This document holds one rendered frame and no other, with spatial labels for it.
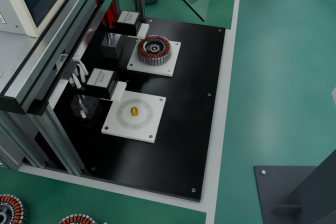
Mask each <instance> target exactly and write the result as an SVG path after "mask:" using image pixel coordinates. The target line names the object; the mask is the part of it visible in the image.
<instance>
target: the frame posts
mask: <svg viewBox="0 0 336 224"><path fill-rule="evenodd" d="M112 2H113V4H114V6H115V10H116V14H117V15H119V14H120V12H121V9H120V3H119V0H112ZM134 4H135V11H136V12H140V13H141V18H142V20H143V21H144V20H145V17H146V8H145V0H134ZM26 113H27V114H28V116H29V117H30V119H31V120H32V121H33V123H34V124H35V126H36V127H37V129H38V130H39V131H40V133H41V134H42V136H43V137H44V138H45V140H46V141H47V143H48V144H49V145H50V147H51V148H52V150H53V151H54V152H55V154H56V155H57V157H58V158H59V160H60V161H61V162H62V164H63V165H64V167H65V168H66V169H67V171H68V172H69V174H71V175H73V174H74V173H75V174H76V176H81V174H82V171H81V169H84V167H85V165H84V164H83V162H82V160H81V158H80V157H79V155H78V153H77V151H76V150H75V148H74V146H73V144H72V142H71V141H70V139H69V137H68V135H67V134H66V132H65V130H64V128H63V127H62V125H61V123H60V121H59V120H58V118H57V116H56V114H55V113H54V111H53V109H52V107H51V106H50V104H49V101H44V100H39V99H34V100H33V102H32V103H31V105H30V107H29V108H28V110H27V111H26ZM0 130H1V131H2V132H3V133H4V135H5V136H6V137H7V138H8V139H9V140H10V141H11V142H12V143H13V144H14V145H15V147H16V148H17V149H18V150H19V151H20V152H21V153H22V154H23V155H24V156H25V157H26V158H27V160H28V161H29V162H30V163H31V164H32V165H33V166H34V167H37V166H39V167H40V168H44V167H45V165H46V164H45V163H44V161H46V162H47V161H48V159H49V158H48V156H47V155H46V154H45V152H44V151H43V150H42V149H41V147H40V146H39V145H38V143H37V142H36V141H35V139H34V138H33V137H32V136H31V134H30V133H29V132H28V130H27V129H26V128H25V127H24V125H23V124H22V123H21V121H20V120H19V119H18V117H17V116H16V115H15V114H14V113H13V112H7V111H2V110H0Z"/></svg>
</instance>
